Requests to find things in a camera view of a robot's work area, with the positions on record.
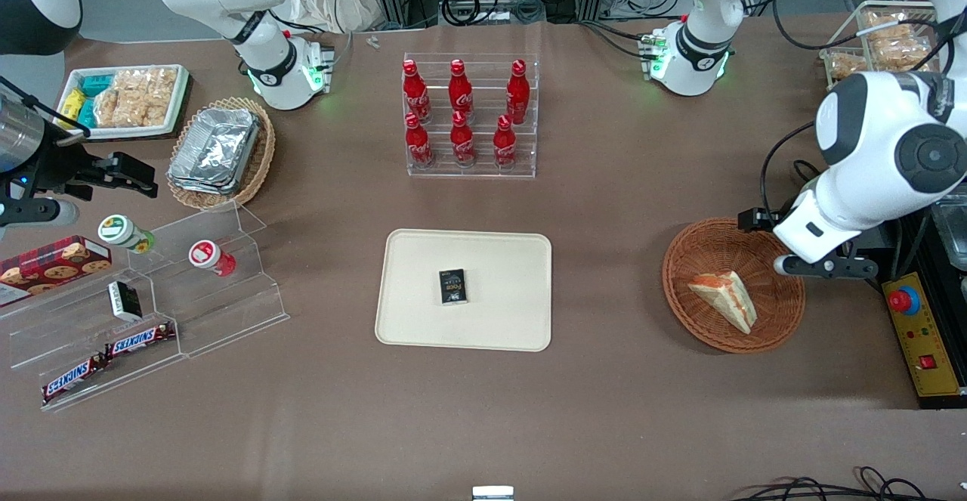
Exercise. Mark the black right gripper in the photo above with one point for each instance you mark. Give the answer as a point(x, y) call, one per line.
point(62, 166)

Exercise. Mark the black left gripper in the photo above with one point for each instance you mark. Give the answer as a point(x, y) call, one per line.
point(755, 220)

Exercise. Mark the triangle sandwich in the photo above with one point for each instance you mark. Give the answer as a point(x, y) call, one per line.
point(727, 297)

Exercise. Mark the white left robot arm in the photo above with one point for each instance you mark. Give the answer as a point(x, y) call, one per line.
point(869, 131)

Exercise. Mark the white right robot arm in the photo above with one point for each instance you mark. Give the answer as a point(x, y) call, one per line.
point(261, 55)

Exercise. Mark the white snack tray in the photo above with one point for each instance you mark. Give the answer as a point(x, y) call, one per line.
point(181, 100)

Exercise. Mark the brown wicker basket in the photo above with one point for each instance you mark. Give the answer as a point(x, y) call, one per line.
point(702, 327)

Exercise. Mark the light wicker basket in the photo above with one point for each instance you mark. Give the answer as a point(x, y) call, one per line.
point(261, 161)

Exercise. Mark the beige plastic tray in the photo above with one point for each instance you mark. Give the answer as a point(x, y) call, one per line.
point(498, 320)

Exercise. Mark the green lid bottle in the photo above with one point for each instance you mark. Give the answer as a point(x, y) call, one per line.
point(121, 232)

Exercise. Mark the rice cracker bag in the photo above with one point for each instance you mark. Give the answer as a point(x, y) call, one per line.
point(117, 104)
point(159, 93)

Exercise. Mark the teal snack pack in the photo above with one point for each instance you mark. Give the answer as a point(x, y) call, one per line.
point(96, 85)
point(86, 113)

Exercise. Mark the stacked foil containers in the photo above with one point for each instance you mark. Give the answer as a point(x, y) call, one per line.
point(215, 149)

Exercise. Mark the yellow snack pack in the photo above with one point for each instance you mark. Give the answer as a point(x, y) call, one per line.
point(72, 103)

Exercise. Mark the red white cup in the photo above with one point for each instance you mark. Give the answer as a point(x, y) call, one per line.
point(210, 257)

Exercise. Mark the red cookie box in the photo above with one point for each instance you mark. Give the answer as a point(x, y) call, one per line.
point(53, 267)

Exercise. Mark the small black white box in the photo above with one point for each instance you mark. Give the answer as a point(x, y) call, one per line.
point(125, 301)

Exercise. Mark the Snickers bar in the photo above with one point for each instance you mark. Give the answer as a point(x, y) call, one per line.
point(140, 340)
point(73, 378)

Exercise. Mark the clear acrylic step stand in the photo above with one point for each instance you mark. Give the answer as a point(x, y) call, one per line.
point(227, 312)

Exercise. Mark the small cracker bag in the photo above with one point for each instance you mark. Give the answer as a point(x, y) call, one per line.
point(846, 64)

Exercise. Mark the yellow emergency stop box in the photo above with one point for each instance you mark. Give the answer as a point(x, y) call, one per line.
point(933, 350)

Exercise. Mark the large cracker bag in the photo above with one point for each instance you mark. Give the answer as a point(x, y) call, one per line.
point(895, 44)

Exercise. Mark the red cola bottle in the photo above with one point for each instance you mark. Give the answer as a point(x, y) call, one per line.
point(462, 144)
point(415, 97)
point(505, 146)
point(460, 97)
point(517, 97)
point(418, 146)

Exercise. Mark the clear acrylic bottle rack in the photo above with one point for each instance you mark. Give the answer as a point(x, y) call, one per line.
point(483, 172)

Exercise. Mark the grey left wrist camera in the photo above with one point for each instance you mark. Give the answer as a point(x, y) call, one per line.
point(827, 267)

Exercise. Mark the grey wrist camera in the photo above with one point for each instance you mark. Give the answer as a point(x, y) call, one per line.
point(827, 267)
point(38, 214)

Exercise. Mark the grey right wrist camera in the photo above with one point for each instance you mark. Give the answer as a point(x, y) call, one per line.
point(38, 214)

